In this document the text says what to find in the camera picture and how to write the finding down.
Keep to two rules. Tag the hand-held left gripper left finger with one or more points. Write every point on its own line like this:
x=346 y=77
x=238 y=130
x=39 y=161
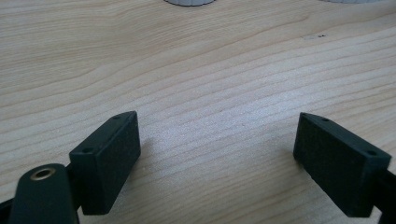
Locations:
x=106 y=165

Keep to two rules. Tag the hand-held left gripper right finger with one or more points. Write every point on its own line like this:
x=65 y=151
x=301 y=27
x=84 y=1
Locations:
x=336 y=165

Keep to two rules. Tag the grey ribbed round object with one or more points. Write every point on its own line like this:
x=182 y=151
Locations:
x=355 y=1
x=189 y=2

